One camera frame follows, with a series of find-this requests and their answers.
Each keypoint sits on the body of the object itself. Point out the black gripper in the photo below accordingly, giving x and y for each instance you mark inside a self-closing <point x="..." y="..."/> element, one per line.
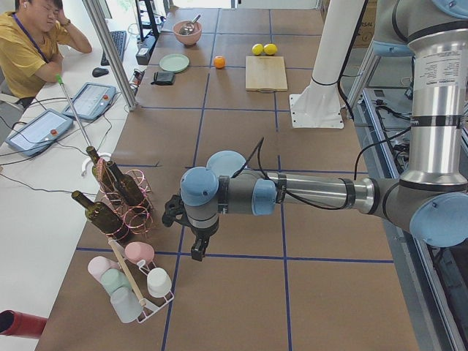
<point x="202" y="232"/>

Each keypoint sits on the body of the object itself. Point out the orange fruit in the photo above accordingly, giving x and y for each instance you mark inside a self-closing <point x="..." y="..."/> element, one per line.
<point x="219" y="62"/>

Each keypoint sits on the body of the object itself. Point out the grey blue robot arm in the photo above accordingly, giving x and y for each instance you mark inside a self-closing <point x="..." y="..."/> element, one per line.
<point x="429" y="198"/>

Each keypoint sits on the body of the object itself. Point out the light blue plate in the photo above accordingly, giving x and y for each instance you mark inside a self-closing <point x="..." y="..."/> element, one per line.
<point x="225" y="163"/>

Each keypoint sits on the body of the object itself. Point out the light green plate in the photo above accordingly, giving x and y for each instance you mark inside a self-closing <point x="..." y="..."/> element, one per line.
<point x="174" y="63"/>

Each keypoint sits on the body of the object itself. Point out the white cup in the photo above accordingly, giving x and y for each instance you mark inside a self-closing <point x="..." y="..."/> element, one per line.
<point x="158" y="283"/>

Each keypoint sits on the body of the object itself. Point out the pink cup top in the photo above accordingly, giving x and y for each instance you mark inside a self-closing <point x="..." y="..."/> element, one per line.
<point x="137" y="251"/>

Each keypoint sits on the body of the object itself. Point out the wooden stick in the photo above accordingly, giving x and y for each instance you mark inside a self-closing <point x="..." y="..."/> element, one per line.
<point x="121" y="261"/>

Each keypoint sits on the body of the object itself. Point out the dark wine bottle middle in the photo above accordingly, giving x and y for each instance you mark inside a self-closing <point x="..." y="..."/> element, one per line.
<point x="126" y="186"/>

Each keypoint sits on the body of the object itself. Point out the dark wine bottle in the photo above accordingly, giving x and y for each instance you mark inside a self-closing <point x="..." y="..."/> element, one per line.
<point x="100" y="215"/>
<point x="100" y="172"/>
<point x="126" y="186"/>

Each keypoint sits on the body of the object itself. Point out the green cup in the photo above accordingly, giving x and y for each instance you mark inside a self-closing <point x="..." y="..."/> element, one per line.
<point x="113" y="279"/>

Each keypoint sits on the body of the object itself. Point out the grey cup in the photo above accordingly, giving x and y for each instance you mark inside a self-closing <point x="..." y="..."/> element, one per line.
<point x="126" y="304"/>

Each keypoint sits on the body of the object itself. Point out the pale pink cup left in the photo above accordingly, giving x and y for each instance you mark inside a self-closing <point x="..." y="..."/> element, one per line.
<point x="98" y="265"/>

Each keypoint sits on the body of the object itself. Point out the dark wine bottle front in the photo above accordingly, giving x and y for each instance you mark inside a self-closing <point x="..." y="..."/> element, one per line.
<point x="100" y="215"/>

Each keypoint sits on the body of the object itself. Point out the dark wine bottle rear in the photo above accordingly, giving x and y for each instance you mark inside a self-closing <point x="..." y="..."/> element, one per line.
<point x="100" y="172"/>

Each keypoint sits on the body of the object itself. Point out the dark folded cloth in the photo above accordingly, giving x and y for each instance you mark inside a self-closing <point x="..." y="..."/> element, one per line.
<point x="161" y="78"/>

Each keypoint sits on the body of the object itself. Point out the teach pendant rear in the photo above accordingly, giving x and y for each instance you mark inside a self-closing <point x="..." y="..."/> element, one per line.
<point x="92" y="100"/>

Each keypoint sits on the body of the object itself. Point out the teach pendant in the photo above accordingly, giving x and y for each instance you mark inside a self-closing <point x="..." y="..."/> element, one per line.
<point x="39" y="133"/>
<point x="92" y="100"/>

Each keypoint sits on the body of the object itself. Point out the bamboo cutting board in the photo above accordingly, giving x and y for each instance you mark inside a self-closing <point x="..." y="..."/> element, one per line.
<point x="266" y="74"/>

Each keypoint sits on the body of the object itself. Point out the teach pendant front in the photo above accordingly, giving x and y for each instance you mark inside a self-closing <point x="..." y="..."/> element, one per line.
<point x="39" y="133"/>

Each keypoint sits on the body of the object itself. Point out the black computer mouse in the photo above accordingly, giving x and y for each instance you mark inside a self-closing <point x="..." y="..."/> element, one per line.
<point x="99" y="72"/>

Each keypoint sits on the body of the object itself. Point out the red cylinder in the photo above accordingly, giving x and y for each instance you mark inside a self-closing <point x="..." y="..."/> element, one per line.
<point x="23" y="325"/>

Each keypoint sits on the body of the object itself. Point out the yellow lemon near board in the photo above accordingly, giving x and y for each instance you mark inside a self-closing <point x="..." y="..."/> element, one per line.
<point x="257" y="49"/>

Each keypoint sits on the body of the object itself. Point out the pink bowl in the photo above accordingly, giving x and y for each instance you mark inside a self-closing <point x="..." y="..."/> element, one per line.
<point x="190" y="38"/>

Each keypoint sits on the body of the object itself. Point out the black power strip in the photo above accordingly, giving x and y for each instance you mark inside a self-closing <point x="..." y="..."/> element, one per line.
<point x="145" y="50"/>

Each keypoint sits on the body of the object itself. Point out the yellow lemon far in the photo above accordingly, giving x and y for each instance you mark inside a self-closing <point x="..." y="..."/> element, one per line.
<point x="270" y="49"/>

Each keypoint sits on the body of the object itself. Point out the metal rod green tip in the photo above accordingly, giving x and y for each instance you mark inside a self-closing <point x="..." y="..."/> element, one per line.
<point x="72" y="107"/>

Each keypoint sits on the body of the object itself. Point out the metal ladle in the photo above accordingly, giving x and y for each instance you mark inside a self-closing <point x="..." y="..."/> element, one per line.
<point x="189" y="26"/>

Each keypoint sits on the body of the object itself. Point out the black keyboard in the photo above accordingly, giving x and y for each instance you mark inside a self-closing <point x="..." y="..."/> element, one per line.
<point x="119" y="39"/>

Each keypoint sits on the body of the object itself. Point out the man in yellow shirt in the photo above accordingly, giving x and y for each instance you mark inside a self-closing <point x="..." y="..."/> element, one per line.
<point x="30" y="39"/>

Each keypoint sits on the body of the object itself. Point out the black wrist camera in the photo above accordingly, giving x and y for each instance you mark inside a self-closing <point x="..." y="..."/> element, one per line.
<point x="174" y="212"/>

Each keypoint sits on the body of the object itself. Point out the white wire cup rack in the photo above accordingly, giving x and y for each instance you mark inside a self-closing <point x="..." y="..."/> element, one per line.
<point x="153" y="305"/>

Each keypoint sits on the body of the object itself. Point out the copper wire bottle rack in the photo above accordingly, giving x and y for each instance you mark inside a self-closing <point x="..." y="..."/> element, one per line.
<point x="138" y="219"/>

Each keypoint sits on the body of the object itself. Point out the white ring clamp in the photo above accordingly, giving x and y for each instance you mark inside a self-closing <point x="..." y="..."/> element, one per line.
<point x="87" y="161"/>

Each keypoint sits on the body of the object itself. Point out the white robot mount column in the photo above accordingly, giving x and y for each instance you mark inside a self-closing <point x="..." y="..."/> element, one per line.
<point x="318" y="106"/>

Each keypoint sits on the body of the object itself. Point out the aluminium frame post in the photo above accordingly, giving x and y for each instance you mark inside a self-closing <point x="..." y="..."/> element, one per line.
<point x="97" y="18"/>

